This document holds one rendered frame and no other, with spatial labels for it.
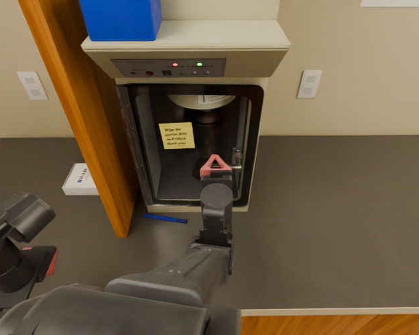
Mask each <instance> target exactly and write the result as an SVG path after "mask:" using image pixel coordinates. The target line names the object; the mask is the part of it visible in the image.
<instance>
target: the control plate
mask: <svg viewBox="0 0 419 335"><path fill-rule="evenodd" d="M110 60H111V61H112V62H113V63H114V65H115V66H116V67H117V68H118V70H119V71H120V72H121V73H122V74H123V75H124V76H125V77H223V75H224V70H225V63H226V58H173V59H110ZM173 63H178V66H174V65H172V64H173ZM197 63H202V65H201V66H198V65H197ZM162 70H170V71H171V73H172V75H163V73H162ZM148 71H150V72H153V73H154V74H153V75H152V76H149V75H147V74H146V72H148ZM181 71H183V72H184V73H183V75H181V73H180V72H181ZM193 71H196V72H197V73H196V75H194V74H193ZM206 71H210V73H209V74H208V75H207V73H206ZM131 72H136V74H131Z"/></svg>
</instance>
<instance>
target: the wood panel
mask: <svg viewBox="0 0 419 335"><path fill-rule="evenodd" d="M18 2H19V4H20V7H21V10H22V12H23V14H24V16H25V19H26V21H27V24H28V26H29V28H30V31H31V33H32V36H33V38H34V40H35V43H36V45H37V48H38V50H39V52H40V54H41V57H42V60H43V62H44V64H45V66H46V69H47V72H48V74H49V76H50V78H51V81H52V83H53V86H54V88H55V90H56V93H57V95H58V97H59V100H60V102H61V105H62V107H63V110H64V111H65V114H66V116H67V119H68V121H69V124H70V126H71V129H72V131H73V134H74V136H75V138H76V141H77V143H78V146H79V148H80V150H81V152H82V155H83V158H84V160H85V162H86V165H87V167H88V170H89V172H90V174H91V176H92V179H93V181H94V184H95V186H96V188H97V191H98V194H99V196H100V198H101V200H102V203H103V205H104V208H105V210H106V212H107V215H108V217H109V219H110V222H111V224H112V227H113V229H114V232H115V233H116V236H117V237H127V235H128V230H129V226H130V221H131V218H132V212H133V209H134V204H135V200H136V195H137V192H138V186H139V181H138V176H137V173H136V168H135V165H134V160H133V157H132V152H131V149H130V144H129V141H128V137H127V134H126V129H125V126H124V121H123V118H122V113H121V111H120V106H119V103H118V98H117V95H116V90H115V86H116V81H115V78H111V77H109V76H108V75H107V74H106V73H105V72H104V71H103V70H102V69H101V68H100V67H99V66H98V65H97V64H96V63H95V62H94V61H93V60H92V59H91V58H90V57H89V56H88V55H87V54H86V53H85V52H84V51H83V50H82V48H81V44H82V43H83V42H84V40H85V39H86V38H87V37H88V31H87V27H86V23H85V21H84V17H83V14H82V9H81V7H80V3H79V0H18Z"/></svg>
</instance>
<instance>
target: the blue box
mask: <svg viewBox="0 0 419 335"><path fill-rule="evenodd" d="M79 3H80V7H81V9H82V14H83V17H84V21H85V23H86V27H87V31H88V35H89V37H90V40H91V41H155V40H156V36H157V34H158V31H159V28H160V25H161V22H162V11H161V4H160V0H79Z"/></svg>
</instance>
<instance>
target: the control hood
mask: <svg viewBox="0 0 419 335"><path fill-rule="evenodd" d="M290 47H291V43H290V42H289V40H288V39H287V37H286V36H285V33H284V32H283V30H282V28H281V27H280V25H279V24H278V22H277V21H276V20H197V21H162V22H161V25H160V28H159V31H158V34H157V36H156V40H155V41H91V40H90V37H89V36H88V37H87V38H86V39H85V40H84V42H83V43H82V44H81V48H82V50H83V51H84V52H85V53H86V54H87V55H88V56H89V57H90V58H91V59H92V60H93V61H94V62H95V63H96V64H97V65H98V66H99V67H100V68H101V69H102V70H103V71H104V72H105V73H106V74H107V75H108V76H109V77H111V78H261V77H271V76H272V75H273V73H274V72H275V70H276V69H277V67H278V66H279V64H280V62H281V61H282V60H283V58H284V56H285V55H286V54H287V52H288V50H289V49H290ZM173 58H226V63H225V70H224V75H223V77H125V76H124V75H123V74H122V73H121V72H120V71H119V70H118V68H117V67H116V66H115V65H114V63H113V62H112V61H111V60H110V59H173Z"/></svg>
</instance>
